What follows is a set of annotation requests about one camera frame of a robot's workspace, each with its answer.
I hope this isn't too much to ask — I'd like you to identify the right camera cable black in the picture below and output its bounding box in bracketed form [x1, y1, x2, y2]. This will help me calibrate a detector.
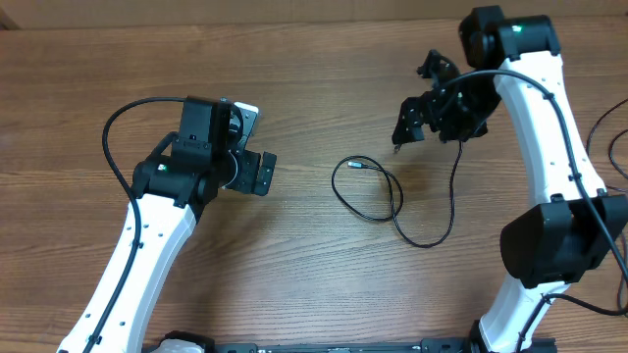
[434, 70, 627, 277]

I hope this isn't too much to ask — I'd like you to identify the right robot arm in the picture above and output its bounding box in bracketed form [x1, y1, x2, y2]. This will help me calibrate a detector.
[392, 6, 627, 352]

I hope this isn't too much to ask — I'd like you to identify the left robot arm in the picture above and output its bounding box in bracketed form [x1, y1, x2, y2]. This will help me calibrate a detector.
[58, 96, 277, 352]

